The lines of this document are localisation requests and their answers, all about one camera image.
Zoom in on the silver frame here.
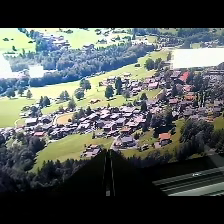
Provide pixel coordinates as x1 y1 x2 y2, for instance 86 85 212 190
152 165 224 197

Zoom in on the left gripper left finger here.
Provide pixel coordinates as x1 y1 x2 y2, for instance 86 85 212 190
64 149 110 197

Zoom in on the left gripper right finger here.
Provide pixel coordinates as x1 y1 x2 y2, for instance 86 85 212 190
108 149 158 197

